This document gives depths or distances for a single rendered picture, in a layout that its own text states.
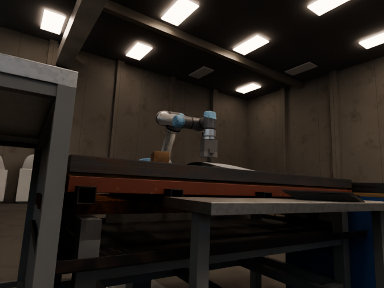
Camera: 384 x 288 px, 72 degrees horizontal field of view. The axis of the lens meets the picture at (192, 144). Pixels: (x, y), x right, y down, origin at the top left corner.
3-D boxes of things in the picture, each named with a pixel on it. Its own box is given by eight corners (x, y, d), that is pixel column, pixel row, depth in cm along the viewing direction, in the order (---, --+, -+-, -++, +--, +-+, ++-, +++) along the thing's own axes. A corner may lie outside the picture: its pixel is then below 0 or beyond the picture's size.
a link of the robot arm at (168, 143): (148, 169, 220) (166, 108, 199) (165, 170, 227) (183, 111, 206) (152, 177, 210) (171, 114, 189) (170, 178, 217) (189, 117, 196)
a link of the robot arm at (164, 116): (150, 108, 196) (178, 111, 153) (164, 110, 201) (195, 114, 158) (148, 124, 197) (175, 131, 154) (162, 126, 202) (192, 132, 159)
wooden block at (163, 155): (168, 164, 103) (169, 151, 104) (153, 163, 101) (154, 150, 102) (163, 166, 114) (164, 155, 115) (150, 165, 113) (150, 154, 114)
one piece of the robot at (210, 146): (206, 131, 148) (204, 160, 146) (220, 132, 152) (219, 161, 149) (199, 134, 158) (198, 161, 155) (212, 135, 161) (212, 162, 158)
